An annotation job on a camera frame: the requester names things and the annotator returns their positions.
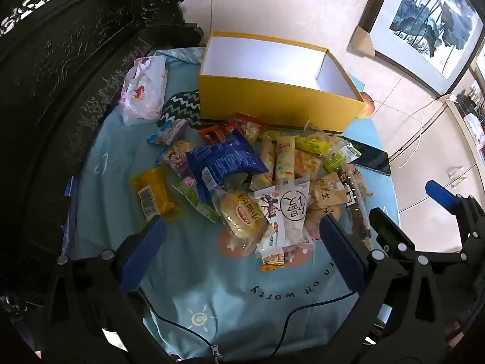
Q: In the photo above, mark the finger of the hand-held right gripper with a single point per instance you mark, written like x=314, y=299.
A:
x=441, y=195
x=390, y=231

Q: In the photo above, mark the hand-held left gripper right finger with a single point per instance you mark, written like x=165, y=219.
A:
x=341, y=254

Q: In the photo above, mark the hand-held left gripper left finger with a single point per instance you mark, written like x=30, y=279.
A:
x=147, y=254

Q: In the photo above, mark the brown paper snack packet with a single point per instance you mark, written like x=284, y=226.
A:
x=329, y=193

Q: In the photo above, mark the red dark-window chocolate packet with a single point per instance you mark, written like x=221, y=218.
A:
x=212, y=133

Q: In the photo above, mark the yellow cardboard box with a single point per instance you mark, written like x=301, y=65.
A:
x=265, y=98

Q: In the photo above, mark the long black white packet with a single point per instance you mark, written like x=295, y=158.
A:
x=356, y=208

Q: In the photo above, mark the light blue printed cloth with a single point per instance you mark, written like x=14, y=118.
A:
x=197, y=280

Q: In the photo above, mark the yellow barcode snack packet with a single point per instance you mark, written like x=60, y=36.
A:
x=157, y=193

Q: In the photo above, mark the small orange snack packet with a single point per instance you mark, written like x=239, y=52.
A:
x=274, y=261

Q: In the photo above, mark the white black-print snack packet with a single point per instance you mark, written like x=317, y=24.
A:
x=286, y=212

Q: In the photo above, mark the black smartphone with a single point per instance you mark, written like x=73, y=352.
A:
x=373, y=157

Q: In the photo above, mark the green label snack packet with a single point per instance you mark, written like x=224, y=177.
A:
x=337, y=159

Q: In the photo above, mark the orange cracker packet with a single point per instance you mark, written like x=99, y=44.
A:
x=307, y=165

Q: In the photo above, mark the purple cartoon snack packet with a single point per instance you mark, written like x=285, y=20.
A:
x=176, y=157

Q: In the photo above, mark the clear bread roll packet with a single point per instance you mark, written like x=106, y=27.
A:
x=240, y=212

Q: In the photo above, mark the pale rice stick packet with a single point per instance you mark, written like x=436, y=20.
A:
x=285, y=163
x=267, y=159

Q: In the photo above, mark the yellow green snack packet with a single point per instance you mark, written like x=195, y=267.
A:
x=312, y=144

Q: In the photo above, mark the red apple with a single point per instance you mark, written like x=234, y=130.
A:
x=366, y=108

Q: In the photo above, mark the blue white snack packet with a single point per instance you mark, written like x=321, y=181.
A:
x=166, y=132

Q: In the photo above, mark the large blue snack bag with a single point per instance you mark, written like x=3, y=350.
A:
x=227, y=159

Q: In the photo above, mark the floral tissue pack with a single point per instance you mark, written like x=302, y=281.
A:
x=142, y=91

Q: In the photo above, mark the framed ink painting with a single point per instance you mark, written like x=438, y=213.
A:
x=424, y=26

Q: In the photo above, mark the cardboard corner protector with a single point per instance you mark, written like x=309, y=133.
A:
x=360, y=41

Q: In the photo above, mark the dark carved wooden furniture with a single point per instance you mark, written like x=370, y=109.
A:
x=57, y=83

